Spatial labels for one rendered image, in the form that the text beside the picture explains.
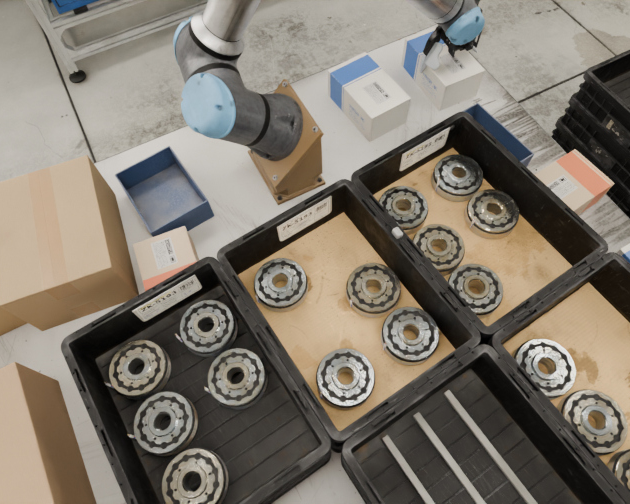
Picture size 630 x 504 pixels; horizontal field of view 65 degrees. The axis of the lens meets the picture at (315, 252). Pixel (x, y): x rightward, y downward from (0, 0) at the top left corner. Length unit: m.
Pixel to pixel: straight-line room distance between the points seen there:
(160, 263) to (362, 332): 0.47
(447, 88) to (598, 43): 1.65
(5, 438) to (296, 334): 0.52
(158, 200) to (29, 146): 1.39
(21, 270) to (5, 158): 1.53
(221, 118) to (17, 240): 0.49
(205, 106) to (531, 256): 0.71
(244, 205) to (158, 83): 1.47
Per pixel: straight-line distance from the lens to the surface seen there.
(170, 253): 1.13
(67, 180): 1.21
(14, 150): 2.64
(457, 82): 1.39
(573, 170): 1.31
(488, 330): 0.88
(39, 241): 1.16
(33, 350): 1.25
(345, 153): 1.31
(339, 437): 0.81
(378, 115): 1.28
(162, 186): 1.32
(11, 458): 1.02
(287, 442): 0.91
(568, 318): 1.05
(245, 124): 1.05
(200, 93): 1.04
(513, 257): 1.07
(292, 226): 0.97
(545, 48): 2.82
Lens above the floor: 1.73
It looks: 63 degrees down
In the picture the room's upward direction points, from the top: 4 degrees counter-clockwise
